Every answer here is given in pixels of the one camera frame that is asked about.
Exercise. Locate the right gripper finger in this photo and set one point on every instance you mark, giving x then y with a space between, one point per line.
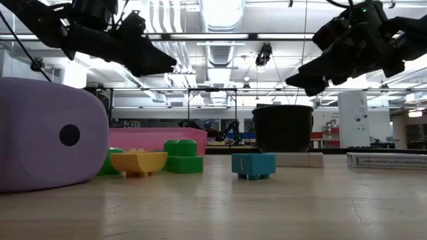
327 65
310 85

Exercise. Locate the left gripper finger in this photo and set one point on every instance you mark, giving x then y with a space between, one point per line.
150 69
150 53

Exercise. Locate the yellow toy block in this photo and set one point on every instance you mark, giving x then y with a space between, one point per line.
138 162

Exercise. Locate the teal toy block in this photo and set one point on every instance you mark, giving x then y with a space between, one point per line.
258 163

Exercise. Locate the long green toy block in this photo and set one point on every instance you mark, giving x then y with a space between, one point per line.
183 158

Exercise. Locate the small green toy block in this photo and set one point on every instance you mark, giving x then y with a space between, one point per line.
105 165

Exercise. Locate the blue playing card deck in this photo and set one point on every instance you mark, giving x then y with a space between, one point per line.
383 161

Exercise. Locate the purple foam die black dots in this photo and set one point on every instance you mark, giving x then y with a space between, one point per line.
33 160

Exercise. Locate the small black robot arm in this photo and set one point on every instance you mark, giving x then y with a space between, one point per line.
233 131

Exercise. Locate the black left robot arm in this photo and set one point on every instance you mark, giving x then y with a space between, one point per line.
30 20

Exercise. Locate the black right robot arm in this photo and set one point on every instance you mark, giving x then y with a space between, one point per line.
413 33

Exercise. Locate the black bucket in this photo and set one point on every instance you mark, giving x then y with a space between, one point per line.
283 126

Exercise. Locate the black ceiling spotlight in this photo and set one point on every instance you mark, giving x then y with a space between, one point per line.
263 55
36 65

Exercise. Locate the white pillar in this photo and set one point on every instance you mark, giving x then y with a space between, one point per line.
353 120

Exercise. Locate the red shelf unit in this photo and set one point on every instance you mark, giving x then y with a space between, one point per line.
330 138

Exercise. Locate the pink plastic bin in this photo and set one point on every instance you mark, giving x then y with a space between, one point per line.
146 138

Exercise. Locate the black ceiling light track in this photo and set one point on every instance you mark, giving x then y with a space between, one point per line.
252 36

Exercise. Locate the person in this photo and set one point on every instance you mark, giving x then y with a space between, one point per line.
213 131

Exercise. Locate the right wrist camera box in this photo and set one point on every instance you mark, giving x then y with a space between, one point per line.
367 15

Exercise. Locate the black metal frame stand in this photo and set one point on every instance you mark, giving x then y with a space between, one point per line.
212 89

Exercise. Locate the black aluminium table frame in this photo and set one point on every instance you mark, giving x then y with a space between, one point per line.
333 151

